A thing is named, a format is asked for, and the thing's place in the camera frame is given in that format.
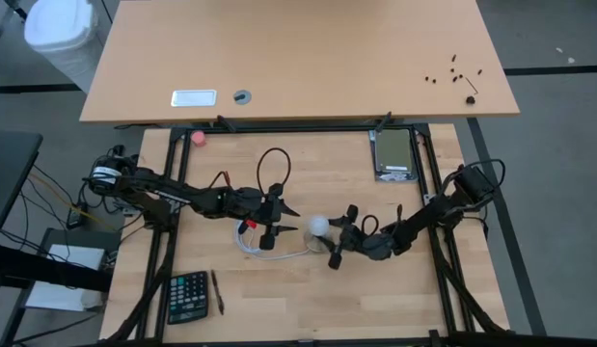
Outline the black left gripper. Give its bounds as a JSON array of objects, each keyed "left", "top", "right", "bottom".
[{"left": 258, "top": 183, "right": 301, "bottom": 251}]

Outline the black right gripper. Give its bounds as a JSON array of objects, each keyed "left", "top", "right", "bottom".
[{"left": 321, "top": 204, "right": 371, "bottom": 270}]

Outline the white LED lightbulb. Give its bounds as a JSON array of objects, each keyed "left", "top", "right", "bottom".
[{"left": 308, "top": 215, "right": 331, "bottom": 238}]

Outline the brushed metal lamp base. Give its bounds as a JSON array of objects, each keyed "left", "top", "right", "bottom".
[{"left": 302, "top": 225, "right": 336, "bottom": 255}]

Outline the dark pen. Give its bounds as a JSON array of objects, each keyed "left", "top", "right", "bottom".
[{"left": 209, "top": 269, "right": 227, "bottom": 317}]

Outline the silver hard drive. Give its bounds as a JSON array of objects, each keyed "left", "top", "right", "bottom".
[{"left": 372, "top": 127, "right": 420, "bottom": 183}]

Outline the black clamp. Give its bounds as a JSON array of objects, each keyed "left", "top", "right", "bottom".
[
  {"left": 215, "top": 114, "right": 237, "bottom": 134},
  {"left": 373, "top": 111, "right": 393, "bottom": 134}
]

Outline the black calculator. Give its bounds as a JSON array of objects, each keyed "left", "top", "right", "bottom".
[{"left": 166, "top": 270, "right": 210, "bottom": 326}]

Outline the light wooden desk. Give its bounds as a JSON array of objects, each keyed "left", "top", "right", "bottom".
[{"left": 79, "top": 0, "right": 521, "bottom": 124}]

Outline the black power adapter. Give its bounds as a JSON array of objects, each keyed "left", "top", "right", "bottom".
[{"left": 66, "top": 201, "right": 90, "bottom": 230}]

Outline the white box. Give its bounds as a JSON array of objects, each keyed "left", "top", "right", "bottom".
[{"left": 25, "top": 243, "right": 107, "bottom": 312}]

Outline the black stand bar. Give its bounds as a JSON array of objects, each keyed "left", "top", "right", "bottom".
[{"left": 0, "top": 243, "right": 112, "bottom": 293}]

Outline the black side desk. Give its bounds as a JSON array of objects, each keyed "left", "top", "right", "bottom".
[{"left": 0, "top": 129, "right": 44, "bottom": 245}]

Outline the white plastic bin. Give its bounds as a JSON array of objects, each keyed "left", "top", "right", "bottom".
[{"left": 23, "top": 0, "right": 104, "bottom": 93}]

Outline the thin black camera cable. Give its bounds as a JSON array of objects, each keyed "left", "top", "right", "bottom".
[
  {"left": 256, "top": 147, "right": 293, "bottom": 197},
  {"left": 360, "top": 214, "right": 381, "bottom": 238}
]

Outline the white lamp power cord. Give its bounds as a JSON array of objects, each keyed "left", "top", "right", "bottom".
[{"left": 234, "top": 219, "right": 324, "bottom": 262}]

